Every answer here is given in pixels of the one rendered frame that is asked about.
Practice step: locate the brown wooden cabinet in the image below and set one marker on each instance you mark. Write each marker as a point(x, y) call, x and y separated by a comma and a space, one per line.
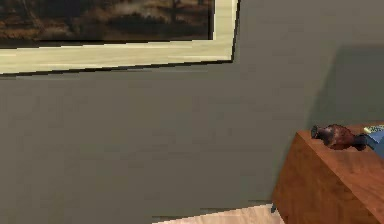
point(326, 183)

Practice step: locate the dark red brown vase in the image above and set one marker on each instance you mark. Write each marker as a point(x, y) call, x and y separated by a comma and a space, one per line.
point(338, 136)

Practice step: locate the cream framed dark painting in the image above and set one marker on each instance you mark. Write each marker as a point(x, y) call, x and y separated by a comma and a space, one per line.
point(116, 55)

